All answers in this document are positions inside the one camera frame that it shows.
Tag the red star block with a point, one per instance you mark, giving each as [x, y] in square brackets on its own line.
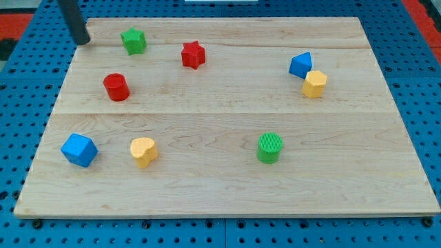
[192, 55]

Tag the green star block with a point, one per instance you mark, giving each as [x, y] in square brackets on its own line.
[134, 41]

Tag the light wooden board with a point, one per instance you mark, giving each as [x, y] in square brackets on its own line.
[345, 154]

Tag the green cylinder block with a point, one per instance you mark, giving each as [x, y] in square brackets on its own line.
[269, 146]

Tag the yellow heart block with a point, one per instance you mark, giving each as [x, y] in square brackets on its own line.
[143, 151]

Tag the yellow hexagon block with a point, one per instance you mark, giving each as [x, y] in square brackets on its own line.
[314, 84]

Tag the blue triangular prism block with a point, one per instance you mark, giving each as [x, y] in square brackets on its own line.
[300, 65]

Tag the red cylinder block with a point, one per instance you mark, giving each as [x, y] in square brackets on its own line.
[116, 87]

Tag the blue cube block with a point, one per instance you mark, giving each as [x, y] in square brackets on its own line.
[79, 150]

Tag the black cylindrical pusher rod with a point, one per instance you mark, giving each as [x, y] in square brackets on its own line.
[74, 20]

